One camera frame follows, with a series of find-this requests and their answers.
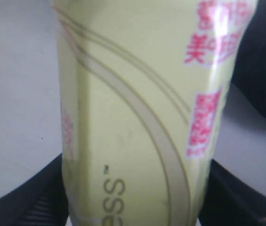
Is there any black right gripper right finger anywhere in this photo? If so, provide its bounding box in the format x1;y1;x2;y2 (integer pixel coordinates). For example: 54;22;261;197
199;160;266;226

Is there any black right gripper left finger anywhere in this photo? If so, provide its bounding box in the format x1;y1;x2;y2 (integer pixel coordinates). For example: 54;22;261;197
0;155;69;226

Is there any yellow label red cap bottle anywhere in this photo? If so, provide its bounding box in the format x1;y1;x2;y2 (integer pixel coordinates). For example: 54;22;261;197
52;0;258;226

